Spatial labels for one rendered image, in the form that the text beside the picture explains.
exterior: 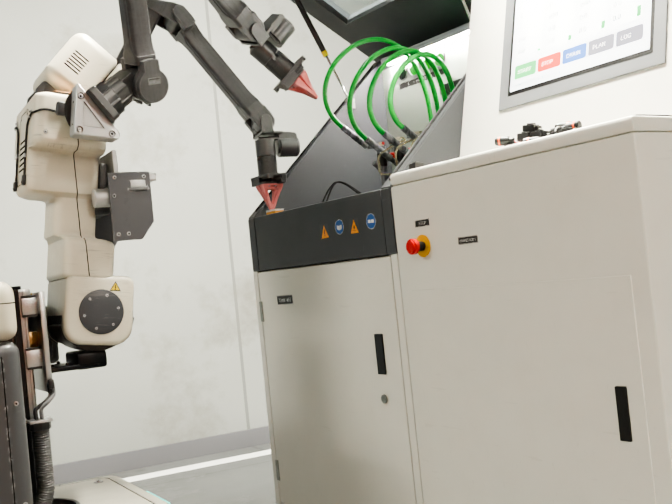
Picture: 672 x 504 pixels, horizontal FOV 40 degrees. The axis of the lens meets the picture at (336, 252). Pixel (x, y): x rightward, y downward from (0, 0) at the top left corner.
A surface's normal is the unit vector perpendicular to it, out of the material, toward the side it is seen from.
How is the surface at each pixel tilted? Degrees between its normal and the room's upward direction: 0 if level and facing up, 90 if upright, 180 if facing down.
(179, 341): 90
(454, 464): 90
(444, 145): 90
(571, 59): 76
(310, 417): 90
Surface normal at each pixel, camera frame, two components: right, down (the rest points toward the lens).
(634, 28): -0.82, -0.17
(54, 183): 0.48, -0.07
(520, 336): -0.82, 0.07
